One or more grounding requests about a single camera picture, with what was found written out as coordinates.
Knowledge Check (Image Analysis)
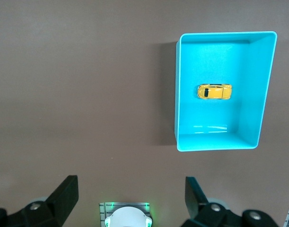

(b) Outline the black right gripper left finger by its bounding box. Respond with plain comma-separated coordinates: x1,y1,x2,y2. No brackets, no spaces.
0,175,79,227

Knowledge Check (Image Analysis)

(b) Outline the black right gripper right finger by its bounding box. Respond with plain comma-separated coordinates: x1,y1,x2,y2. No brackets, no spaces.
179,176,280,227

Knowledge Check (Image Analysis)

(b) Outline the yellow beetle toy car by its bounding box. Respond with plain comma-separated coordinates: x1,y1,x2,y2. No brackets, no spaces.
196,83,232,100

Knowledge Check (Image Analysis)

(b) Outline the cyan plastic bin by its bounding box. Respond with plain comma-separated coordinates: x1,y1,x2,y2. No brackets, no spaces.
174,30,278,152

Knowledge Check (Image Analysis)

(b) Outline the grey metal arm base plate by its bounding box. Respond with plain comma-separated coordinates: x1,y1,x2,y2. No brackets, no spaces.
98,201,152,227

